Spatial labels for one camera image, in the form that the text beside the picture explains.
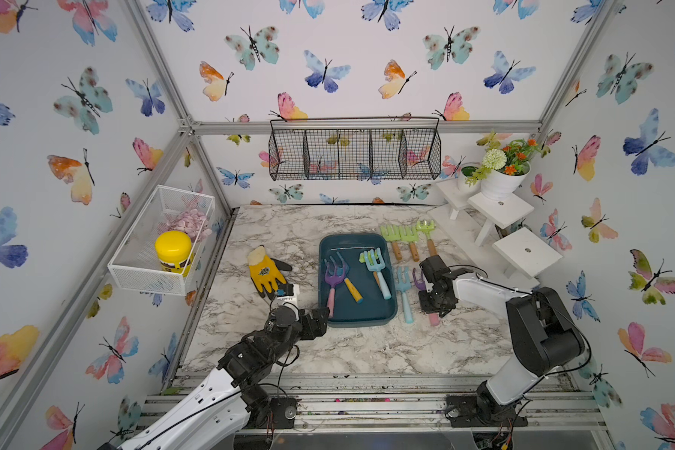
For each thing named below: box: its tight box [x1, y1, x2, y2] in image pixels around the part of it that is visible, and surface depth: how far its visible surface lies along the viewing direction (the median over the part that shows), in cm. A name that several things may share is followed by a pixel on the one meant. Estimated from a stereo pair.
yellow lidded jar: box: [154, 229, 193, 274], surface depth 65 cm
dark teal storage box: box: [353, 233, 398, 329], surface depth 98 cm
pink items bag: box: [157, 208, 213, 242], surface depth 71 cm
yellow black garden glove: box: [247, 244, 293, 300], surface depth 103 cm
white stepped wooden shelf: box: [429, 180, 564, 289], surface depth 94 cm
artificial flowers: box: [465, 129, 546, 188], surface depth 85 cm
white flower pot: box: [480, 161, 532, 201], surface depth 90 cm
